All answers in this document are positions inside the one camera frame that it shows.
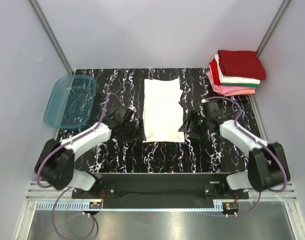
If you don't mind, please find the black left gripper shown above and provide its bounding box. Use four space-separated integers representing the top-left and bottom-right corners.
119 119 146 143

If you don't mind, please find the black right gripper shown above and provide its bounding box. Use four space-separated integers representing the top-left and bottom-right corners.
178 109 210 140

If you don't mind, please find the white t-shirt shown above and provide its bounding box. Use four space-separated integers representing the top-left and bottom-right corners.
143 78 185 143

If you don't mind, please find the teal plastic bin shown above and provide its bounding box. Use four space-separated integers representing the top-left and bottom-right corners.
43 75 97 129

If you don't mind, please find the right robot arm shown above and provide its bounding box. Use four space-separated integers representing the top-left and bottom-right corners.
179 100 291 198

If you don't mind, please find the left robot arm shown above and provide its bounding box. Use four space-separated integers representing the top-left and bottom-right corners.
34 106 146 198

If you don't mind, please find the pink folded shirt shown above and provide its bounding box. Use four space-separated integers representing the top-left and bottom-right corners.
206 70 256 97

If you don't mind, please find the green folded shirt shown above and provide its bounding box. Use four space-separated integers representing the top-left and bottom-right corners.
220 83 259 88

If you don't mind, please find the dark red folded shirt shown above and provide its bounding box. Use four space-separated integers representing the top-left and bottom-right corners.
217 50 266 81

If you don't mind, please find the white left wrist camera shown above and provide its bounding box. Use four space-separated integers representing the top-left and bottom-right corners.
128 106 137 113

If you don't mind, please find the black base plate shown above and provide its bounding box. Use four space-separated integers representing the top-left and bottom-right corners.
71 173 249 200

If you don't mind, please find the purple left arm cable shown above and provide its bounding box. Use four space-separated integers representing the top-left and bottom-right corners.
36 92 125 238

